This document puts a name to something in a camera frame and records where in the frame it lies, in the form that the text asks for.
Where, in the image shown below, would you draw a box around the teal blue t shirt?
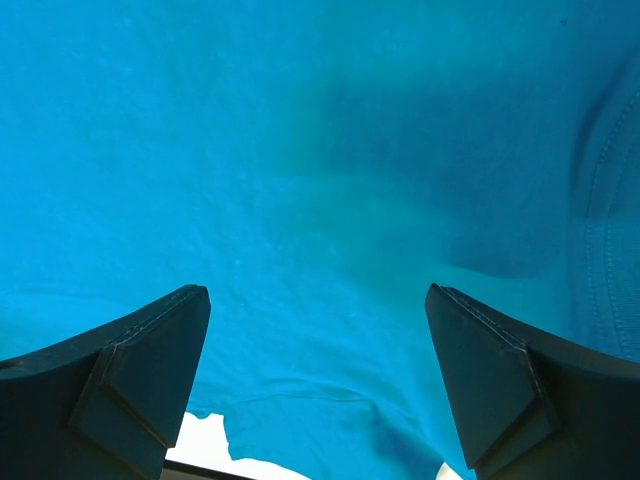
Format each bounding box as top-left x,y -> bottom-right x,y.
1,1 -> 639,479

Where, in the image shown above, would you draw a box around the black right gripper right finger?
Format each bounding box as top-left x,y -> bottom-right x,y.
425,284 -> 639,479

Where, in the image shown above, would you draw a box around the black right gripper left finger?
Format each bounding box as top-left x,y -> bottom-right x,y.
1,285 -> 211,479

